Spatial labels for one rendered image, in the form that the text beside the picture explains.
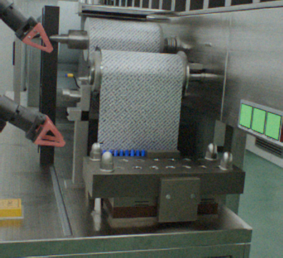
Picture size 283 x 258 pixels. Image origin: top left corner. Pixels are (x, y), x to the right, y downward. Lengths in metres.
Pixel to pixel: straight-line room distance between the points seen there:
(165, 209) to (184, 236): 0.08
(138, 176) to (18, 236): 0.31
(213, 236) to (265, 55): 0.45
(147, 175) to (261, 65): 0.37
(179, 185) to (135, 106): 0.28
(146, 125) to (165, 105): 0.08
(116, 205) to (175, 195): 0.15
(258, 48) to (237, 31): 0.11
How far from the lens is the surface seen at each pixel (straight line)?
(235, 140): 1.53
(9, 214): 1.13
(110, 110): 1.22
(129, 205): 1.10
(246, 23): 1.14
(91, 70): 1.22
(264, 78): 1.04
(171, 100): 1.26
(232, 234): 1.15
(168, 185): 1.08
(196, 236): 1.11
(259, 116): 1.04
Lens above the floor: 1.35
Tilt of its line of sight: 10 degrees down
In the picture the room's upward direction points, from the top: 4 degrees clockwise
